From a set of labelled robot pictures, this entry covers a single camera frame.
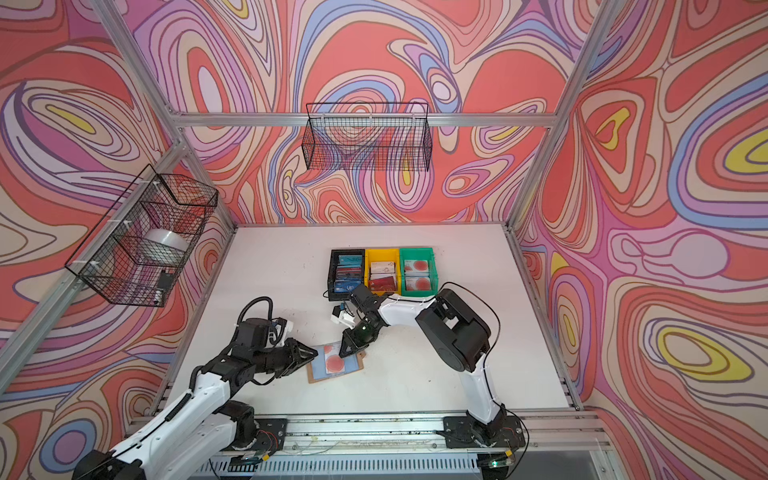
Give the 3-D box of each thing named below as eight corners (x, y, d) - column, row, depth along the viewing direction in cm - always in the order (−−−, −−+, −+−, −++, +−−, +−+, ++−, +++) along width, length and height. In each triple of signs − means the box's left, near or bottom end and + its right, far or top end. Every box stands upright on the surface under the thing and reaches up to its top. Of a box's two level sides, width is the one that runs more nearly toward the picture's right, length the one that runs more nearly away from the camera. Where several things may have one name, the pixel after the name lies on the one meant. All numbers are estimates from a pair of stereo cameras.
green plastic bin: (401, 297, 101) (402, 285, 96) (399, 260, 112) (400, 247, 106) (436, 297, 101) (439, 285, 96) (431, 260, 112) (434, 247, 106)
